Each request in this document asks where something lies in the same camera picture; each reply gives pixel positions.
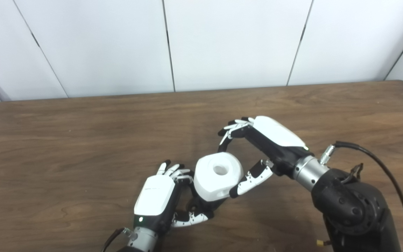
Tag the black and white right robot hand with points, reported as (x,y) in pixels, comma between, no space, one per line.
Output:
(278,136)

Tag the black flanged holder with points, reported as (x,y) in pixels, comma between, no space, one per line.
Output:
(205,207)

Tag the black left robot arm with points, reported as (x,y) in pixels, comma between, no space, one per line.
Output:
(143,239)

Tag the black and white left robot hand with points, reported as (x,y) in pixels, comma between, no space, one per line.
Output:
(154,194)

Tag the round white piece with holes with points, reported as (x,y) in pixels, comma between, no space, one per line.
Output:
(212,183)

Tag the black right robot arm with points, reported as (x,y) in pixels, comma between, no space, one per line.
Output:
(352,210)

